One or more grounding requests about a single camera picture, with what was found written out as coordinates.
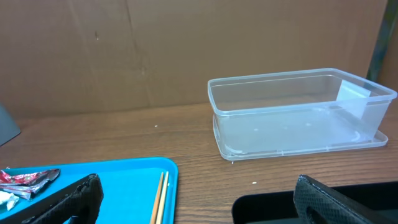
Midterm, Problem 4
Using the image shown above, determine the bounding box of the right wooden chopstick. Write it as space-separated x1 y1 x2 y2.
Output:
155 171 169 224

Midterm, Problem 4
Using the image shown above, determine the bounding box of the teal plastic tray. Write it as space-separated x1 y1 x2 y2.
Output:
1 157 178 224

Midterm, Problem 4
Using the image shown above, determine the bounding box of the black plastic tray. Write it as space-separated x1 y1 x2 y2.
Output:
231 181 397 224

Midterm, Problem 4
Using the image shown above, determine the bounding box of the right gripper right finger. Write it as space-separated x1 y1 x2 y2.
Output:
294 175 395 224

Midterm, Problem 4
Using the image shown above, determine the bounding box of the brown cardboard backdrop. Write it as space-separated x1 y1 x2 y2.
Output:
1 0 387 118

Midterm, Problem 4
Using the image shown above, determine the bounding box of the grey dishwasher rack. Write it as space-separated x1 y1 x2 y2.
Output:
0 105 21 145

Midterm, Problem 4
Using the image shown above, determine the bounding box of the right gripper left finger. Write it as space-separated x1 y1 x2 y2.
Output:
1 174 104 224

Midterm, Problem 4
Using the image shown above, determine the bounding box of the clear plastic container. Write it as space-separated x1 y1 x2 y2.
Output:
208 68 397 161

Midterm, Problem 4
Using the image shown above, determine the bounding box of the red foil snack wrapper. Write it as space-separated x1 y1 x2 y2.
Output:
1 169 60 200

